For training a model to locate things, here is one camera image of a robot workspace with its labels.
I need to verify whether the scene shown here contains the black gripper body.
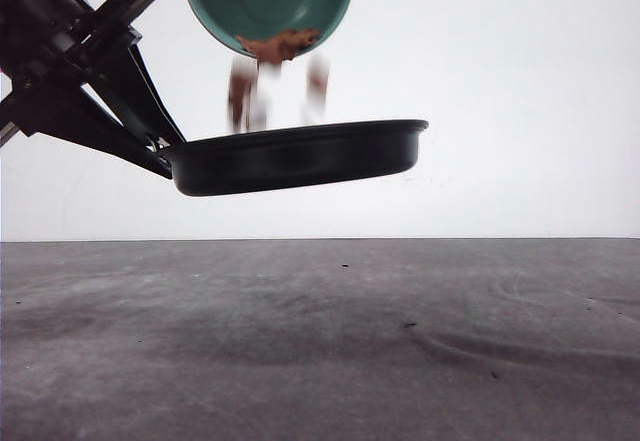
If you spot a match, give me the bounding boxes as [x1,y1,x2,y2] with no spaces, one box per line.
[1,0,155,142]

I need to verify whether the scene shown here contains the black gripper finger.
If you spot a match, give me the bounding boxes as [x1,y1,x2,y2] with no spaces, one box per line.
[29,84,172,179]
[84,43,186,148]

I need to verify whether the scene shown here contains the brown beef pieces pile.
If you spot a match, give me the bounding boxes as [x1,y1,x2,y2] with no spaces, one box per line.
[227,28,321,134]

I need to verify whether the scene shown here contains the black frying pan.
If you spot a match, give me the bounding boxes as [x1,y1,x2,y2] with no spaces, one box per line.
[160,119,429,197]

